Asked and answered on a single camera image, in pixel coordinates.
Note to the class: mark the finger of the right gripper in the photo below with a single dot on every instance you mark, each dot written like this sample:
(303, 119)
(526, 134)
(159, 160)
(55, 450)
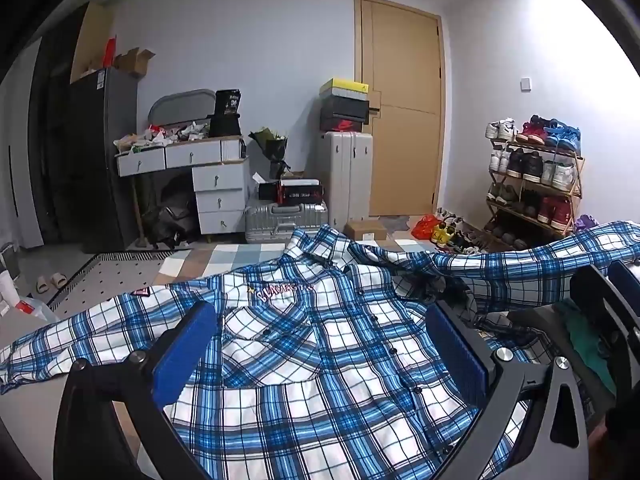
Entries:
(625, 282)
(613, 319)

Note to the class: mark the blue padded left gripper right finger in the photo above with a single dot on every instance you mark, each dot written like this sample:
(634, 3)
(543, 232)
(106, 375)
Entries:
(552, 440)

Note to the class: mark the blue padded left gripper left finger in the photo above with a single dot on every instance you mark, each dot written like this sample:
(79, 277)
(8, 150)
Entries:
(89, 438)

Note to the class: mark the blue white plaid shirt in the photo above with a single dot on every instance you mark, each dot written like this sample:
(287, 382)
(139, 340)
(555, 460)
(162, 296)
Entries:
(325, 366)

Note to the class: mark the green cloth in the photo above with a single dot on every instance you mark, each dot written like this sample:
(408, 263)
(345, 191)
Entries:
(586, 341)

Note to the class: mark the purple bag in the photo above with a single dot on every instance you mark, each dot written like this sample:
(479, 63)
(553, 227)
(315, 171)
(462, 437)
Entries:
(585, 222)

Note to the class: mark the wooden shoe rack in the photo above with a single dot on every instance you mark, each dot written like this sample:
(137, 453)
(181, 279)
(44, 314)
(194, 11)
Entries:
(534, 194)

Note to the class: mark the beige slippers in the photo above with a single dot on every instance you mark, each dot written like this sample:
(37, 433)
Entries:
(57, 280)

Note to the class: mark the orange plastic bag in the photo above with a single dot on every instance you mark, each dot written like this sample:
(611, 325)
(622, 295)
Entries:
(425, 227)

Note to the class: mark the checkered bed sheet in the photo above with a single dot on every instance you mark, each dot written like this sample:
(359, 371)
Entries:
(191, 264)

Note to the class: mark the black bag under desk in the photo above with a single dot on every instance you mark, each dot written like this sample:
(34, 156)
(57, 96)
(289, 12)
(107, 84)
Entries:
(173, 220)

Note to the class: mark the black tall cabinet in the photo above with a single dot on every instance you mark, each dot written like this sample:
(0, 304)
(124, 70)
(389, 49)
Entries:
(78, 108)

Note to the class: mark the small cardboard box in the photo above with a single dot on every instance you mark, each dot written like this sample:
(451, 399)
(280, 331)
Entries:
(364, 230)

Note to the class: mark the silver flat suitcase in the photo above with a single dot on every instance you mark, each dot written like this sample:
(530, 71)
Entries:
(271, 223)

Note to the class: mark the white upright suitcase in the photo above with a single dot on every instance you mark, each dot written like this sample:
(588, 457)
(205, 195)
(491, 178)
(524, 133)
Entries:
(344, 163)

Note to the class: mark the white drawer desk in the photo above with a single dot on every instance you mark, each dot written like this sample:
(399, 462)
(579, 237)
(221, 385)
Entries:
(220, 174)

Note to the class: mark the black red box on suitcase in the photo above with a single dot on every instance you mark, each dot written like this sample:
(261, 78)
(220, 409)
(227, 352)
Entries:
(292, 192)

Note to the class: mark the wooden door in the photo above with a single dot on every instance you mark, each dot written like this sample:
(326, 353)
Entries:
(400, 56)

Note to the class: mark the black red shoe box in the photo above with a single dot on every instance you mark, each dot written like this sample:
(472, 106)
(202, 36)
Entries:
(341, 114)

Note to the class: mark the yellow lid shoe box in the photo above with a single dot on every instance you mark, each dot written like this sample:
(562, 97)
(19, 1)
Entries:
(345, 89)

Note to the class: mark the dark flower bouquet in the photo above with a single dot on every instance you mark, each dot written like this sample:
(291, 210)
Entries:
(273, 146)

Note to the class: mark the black gift bag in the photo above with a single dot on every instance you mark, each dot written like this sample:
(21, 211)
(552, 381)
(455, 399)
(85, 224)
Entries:
(226, 119)

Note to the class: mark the grey oval mirror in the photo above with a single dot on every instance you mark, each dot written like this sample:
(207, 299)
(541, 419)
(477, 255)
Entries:
(181, 108)

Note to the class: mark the open cardboard box on cabinet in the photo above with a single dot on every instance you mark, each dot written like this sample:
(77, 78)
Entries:
(135, 62)

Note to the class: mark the wall light switch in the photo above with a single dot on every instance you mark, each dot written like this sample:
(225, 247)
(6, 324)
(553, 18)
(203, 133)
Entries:
(525, 85)

